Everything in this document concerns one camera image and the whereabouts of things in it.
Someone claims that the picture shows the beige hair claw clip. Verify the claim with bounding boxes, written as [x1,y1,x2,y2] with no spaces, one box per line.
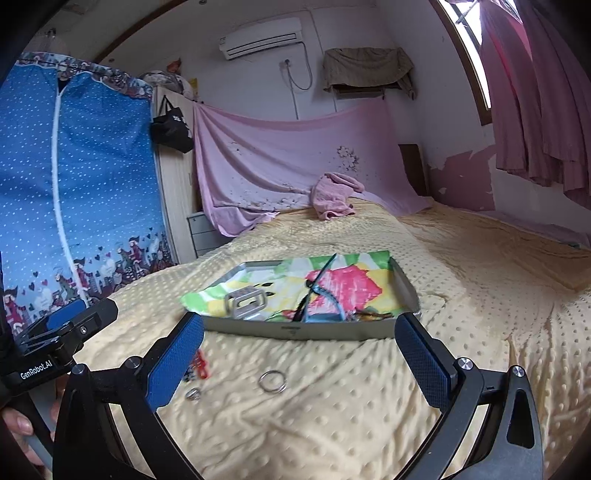
[223,286,267,319]

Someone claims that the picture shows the teal watch with strap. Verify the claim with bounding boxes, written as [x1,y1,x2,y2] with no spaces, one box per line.
[292,252,348,323]

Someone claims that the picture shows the person's left hand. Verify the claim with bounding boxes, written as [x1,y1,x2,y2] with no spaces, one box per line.
[1,374,69,467]

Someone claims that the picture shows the blue printed wardrobe cover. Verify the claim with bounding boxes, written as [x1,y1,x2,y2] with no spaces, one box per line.
[1,52,173,333]

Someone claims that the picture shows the grey drawer cabinet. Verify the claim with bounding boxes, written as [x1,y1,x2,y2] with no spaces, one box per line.
[187,212,231,257]

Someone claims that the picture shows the wooden wardrobe side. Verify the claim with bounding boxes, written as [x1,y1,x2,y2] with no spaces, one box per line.
[150,85,205,265]

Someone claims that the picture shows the silver bangle rings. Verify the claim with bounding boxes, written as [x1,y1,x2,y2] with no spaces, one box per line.
[256,369,289,395]

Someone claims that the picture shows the black hanging bag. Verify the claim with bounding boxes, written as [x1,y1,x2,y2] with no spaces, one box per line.
[149,95,194,154]

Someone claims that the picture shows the colourful patterned cloth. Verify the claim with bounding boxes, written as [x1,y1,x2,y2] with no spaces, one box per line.
[181,251,408,322]

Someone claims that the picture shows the pink hanging sheet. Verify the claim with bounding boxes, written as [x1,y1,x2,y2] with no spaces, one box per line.
[193,99,432,237]

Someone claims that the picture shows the crumpled pink towel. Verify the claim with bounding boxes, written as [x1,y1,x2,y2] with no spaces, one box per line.
[310,172,365,221]

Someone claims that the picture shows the white air conditioner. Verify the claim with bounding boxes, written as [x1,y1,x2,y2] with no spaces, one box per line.
[218,17,303,60]

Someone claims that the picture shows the brown cloth on shelf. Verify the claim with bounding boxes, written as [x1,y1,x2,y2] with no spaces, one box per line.
[322,47,417,100]

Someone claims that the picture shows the pink window curtain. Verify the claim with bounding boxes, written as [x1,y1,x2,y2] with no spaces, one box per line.
[480,1,590,208]

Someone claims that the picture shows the red cord bracelet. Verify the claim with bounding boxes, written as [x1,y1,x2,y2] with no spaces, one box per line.
[191,349,213,381]

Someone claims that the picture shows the wall power cable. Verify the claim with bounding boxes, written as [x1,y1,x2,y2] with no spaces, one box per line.
[278,41,316,122]

